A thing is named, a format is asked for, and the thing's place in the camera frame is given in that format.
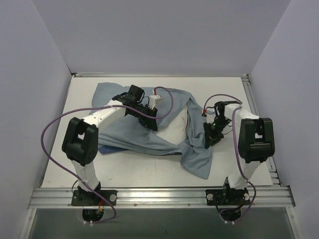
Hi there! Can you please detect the white pillow yellow trim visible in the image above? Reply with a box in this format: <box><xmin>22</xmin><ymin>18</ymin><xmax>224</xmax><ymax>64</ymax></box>
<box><xmin>156</xmin><ymin>106</ymin><xmax>188</xmax><ymax>145</ymax></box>

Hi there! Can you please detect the grey-blue pillowcase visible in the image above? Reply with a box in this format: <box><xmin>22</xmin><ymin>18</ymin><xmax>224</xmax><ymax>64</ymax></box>
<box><xmin>99</xmin><ymin>89</ymin><xmax>212</xmax><ymax>179</ymax></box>

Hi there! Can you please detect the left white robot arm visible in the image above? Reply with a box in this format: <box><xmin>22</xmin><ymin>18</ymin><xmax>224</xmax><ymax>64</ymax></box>
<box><xmin>62</xmin><ymin>85</ymin><xmax>161</xmax><ymax>205</ymax></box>

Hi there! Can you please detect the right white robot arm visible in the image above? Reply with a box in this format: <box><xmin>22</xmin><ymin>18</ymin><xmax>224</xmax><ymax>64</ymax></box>
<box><xmin>203</xmin><ymin>101</ymin><xmax>275</xmax><ymax>204</ymax></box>

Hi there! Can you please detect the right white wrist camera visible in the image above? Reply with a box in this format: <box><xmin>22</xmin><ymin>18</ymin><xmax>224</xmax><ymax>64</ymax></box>
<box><xmin>201</xmin><ymin>107</ymin><xmax>215</xmax><ymax>117</ymax></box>

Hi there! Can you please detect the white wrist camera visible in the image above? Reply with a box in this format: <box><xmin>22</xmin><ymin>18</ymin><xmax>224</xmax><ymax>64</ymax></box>
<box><xmin>201</xmin><ymin>107</ymin><xmax>215</xmax><ymax>117</ymax></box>
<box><xmin>148</xmin><ymin>91</ymin><xmax>163</xmax><ymax>108</ymax></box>

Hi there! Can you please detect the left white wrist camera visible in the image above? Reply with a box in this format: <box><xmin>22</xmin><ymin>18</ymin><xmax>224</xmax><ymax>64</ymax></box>
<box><xmin>148</xmin><ymin>91</ymin><xmax>163</xmax><ymax>108</ymax></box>

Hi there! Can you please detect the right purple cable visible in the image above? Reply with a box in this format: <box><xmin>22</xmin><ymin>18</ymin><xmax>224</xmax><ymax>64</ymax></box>
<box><xmin>201</xmin><ymin>94</ymin><xmax>257</xmax><ymax>221</ymax></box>

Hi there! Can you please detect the purple cable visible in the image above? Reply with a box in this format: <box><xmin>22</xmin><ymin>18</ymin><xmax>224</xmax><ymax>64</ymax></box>
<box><xmin>201</xmin><ymin>94</ymin><xmax>257</xmax><ymax>221</ymax></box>
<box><xmin>40</xmin><ymin>86</ymin><xmax>174</xmax><ymax>222</ymax></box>

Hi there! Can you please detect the aluminium right side rail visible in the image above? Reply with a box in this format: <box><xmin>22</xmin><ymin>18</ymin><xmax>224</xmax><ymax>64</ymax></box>
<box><xmin>241</xmin><ymin>73</ymin><xmax>292</xmax><ymax>190</ymax></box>

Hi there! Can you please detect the aluminium rail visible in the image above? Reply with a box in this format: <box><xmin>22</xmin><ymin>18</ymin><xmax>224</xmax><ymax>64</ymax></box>
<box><xmin>28</xmin><ymin>186</ymin><xmax>295</xmax><ymax>209</ymax></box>
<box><xmin>241</xmin><ymin>73</ymin><xmax>292</xmax><ymax>190</ymax></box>

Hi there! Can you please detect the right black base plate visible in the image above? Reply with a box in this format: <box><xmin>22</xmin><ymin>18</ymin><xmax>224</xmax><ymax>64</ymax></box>
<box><xmin>205</xmin><ymin>189</ymin><xmax>251</xmax><ymax>206</ymax></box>

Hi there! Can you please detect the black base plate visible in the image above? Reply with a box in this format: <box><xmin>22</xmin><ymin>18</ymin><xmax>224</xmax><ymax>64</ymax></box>
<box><xmin>205</xmin><ymin>189</ymin><xmax>251</xmax><ymax>206</ymax></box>
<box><xmin>71</xmin><ymin>189</ymin><xmax>118</xmax><ymax>207</ymax></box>

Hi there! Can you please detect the aluminium front rail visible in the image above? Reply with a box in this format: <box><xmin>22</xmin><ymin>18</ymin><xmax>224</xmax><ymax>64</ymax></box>
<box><xmin>28</xmin><ymin>186</ymin><xmax>295</xmax><ymax>209</ymax></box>

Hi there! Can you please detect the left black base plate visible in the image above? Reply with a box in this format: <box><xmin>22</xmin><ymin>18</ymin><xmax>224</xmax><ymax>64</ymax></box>
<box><xmin>71</xmin><ymin>189</ymin><xmax>118</xmax><ymax>207</ymax></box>

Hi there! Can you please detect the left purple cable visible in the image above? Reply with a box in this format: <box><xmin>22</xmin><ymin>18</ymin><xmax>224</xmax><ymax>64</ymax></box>
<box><xmin>40</xmin><ymin>86</ymin><xmax>174</xmax><ymax>222</ymax></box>

